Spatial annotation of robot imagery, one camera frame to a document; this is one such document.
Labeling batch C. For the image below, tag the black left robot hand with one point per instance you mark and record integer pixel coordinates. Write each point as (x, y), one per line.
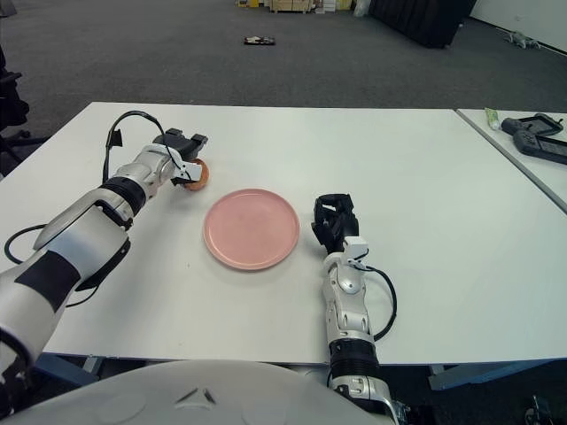
(181, 144)

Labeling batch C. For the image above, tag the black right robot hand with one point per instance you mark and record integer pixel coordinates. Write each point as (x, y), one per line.
(336, 221)

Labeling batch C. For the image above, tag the red yellow apple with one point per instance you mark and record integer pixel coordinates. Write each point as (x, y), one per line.
(204, 175)

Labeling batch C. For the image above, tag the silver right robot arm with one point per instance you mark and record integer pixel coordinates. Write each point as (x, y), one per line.
(350, 310)

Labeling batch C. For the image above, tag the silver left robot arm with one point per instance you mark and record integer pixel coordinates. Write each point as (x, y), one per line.
(80, 239)

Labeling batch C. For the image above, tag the pink round plate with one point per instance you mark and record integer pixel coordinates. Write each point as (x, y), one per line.
(251, 230)

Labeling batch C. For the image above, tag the small black floor tray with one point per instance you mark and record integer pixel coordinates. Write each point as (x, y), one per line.
(259, 41)

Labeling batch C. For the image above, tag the yellow box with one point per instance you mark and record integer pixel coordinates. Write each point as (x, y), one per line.
(247, 3)

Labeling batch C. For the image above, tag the wooden crate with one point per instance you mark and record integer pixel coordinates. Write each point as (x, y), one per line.
(292, 5)

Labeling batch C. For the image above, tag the black office chair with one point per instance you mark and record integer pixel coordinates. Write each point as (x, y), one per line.
(9, 102)

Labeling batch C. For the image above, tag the green white tube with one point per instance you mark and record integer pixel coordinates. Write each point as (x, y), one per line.
(491, 118)

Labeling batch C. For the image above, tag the white box stack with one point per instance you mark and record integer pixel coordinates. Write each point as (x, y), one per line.
(334, 5)

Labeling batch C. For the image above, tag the black handheld controller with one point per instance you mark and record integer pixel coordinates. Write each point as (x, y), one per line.
(538, 147)

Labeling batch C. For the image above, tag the white plastic bag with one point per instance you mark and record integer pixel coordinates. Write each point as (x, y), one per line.
(361, 8)

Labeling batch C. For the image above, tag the large black cabinet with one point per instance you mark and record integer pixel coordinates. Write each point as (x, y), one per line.
(421, 22)

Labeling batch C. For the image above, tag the grey robot torso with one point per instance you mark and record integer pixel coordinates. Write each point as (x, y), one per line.
(199, 398)

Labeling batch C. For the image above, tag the blue table frame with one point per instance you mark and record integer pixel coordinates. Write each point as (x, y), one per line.
(487, 372)

